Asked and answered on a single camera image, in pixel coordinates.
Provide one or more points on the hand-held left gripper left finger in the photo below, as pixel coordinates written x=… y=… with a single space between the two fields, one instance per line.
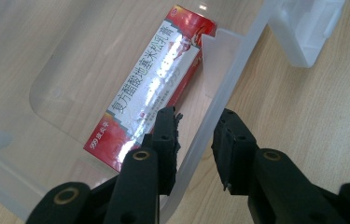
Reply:
x=163 y=149

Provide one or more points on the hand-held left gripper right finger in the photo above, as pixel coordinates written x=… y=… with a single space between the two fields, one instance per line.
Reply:
x=235 y=155

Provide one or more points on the red and white medicine box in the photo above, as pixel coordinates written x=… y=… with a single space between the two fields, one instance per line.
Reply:
x=151 y=84

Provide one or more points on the clear plastic storage box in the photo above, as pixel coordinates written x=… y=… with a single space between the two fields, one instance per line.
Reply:
x=222 y=77

